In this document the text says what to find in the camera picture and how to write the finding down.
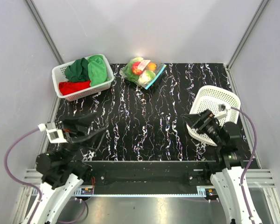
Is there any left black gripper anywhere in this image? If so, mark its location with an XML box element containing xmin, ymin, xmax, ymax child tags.
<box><xmin>58</xmin><ymin>111</ymin><xmax>108</xmax><ymax>165</ymax></box>

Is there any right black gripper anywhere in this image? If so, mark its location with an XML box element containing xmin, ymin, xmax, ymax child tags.
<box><xmin>181</xmin><ymin>108</ymin><xmax>224</xmax><ymax>147</ymax></box>

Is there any clear zip top bag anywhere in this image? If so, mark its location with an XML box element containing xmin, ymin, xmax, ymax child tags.
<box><xmin>120</xmin><ymin>57</ymin><xmax>166</xmax><ymax>90</ymax></box>

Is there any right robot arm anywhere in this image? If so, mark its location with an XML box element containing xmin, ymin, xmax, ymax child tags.
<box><xmin>182</xmin><ymin>109</ymin><xmax>262</xmax><ymax>224</ymax></box>

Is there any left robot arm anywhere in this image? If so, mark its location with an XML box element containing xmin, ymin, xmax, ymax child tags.
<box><xmin>23</xmin><ymin>112</ymin><xmax>106</xmax><ymax>224</ymax></box>

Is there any fake white cauliflower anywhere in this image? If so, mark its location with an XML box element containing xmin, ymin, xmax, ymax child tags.
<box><xmin>138</xmin><ymin>70</ymin><xmax>156</xmax><ymax>86</ymax></box>

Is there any fake orange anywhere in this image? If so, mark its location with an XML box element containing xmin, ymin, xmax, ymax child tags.
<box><xmin>146</xmin><ymin>62</ymin><xmax>157</xmax><ymax>71</ymax></box>

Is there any fake red apple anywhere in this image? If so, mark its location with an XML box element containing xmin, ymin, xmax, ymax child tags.
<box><xmin>131</xmin><ymin>61</ymin><xmax>143</xmax><ymax>76</ymax></box>

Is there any white oval basket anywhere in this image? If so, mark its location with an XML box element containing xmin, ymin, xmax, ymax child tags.
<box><xmin>186</xmin><ymin>85</ymin><xmax>241</xmax><ymax>147</ymax></box>

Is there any black marble pattern mat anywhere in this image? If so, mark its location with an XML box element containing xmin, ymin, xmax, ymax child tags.
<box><xmin>45</xmin><ymin>62</ymin><xmax>256</xmax><ymax>162</ymax></box>

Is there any red cloth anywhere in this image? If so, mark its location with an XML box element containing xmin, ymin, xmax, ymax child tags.
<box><xmin>58</xmin><ymin>80</ymin><xmax>91</xmax><ymax>96</ymax></box>

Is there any dark green cloth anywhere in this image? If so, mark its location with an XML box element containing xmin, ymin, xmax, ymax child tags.
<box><xmin>64</xmin><ymin>58</ymin><xmax>90</xmax><ymax>82</ymax></box>

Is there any light green cloth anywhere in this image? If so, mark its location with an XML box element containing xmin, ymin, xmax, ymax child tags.
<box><xmin>88</xmin><ymin>55</ymin><xmax>107</xmax><ymax>87</ymax></box>

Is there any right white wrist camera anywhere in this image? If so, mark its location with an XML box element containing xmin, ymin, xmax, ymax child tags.
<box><xmin>216</xmin><ymin>104</ymin><xmax>231</xmax><ymax>119</ymax></box>

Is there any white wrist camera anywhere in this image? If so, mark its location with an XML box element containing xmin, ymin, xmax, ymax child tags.
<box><xmin>216</xmin><ymin>104</ymin><xmax>231</xmax><ymax>119</ymax></box>
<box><xmin>38</xmin><ymin>122</ymin><xmax>68</xmax><ymax>144</ymax></box>

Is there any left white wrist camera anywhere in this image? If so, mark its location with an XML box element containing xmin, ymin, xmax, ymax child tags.
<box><xmin>38</xmin><ymin>122</ymin><xmax>68</xmax><ymax>144</ymax></box>

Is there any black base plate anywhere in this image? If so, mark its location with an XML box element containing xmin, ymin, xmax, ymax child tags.
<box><xmin>86</xmin><ymin>161</ymin><xmax>219</xmax><ymax>196</ymax></box>

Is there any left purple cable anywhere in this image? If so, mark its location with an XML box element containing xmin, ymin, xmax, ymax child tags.
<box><xmin>4</xmin><ymin>128</ymin><xmax>88</xmax><ymax>222</ymax></box>

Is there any right aluminium frame post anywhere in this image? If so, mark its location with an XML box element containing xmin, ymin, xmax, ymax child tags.
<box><xmin>226</xmin><ymin>0</ymin><xmax>270</xmax><ymax>69</ymax></box>

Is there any aluminium frame post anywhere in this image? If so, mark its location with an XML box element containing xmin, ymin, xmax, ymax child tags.
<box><xmin>226</xmin><ymin>0</ymin><xmax>270</xmax><ymax>69</ymax></box>
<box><xmin>24</xmin><ymin>0</ymin><xmax>64</xmax><ymax>64</ymax></box>

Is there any left aluminium frame post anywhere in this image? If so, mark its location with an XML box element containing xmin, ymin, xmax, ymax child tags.
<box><xmin>24</xmin><ymin>0</ymin><xmax>64</xmax><ymax>64</ymax></box>

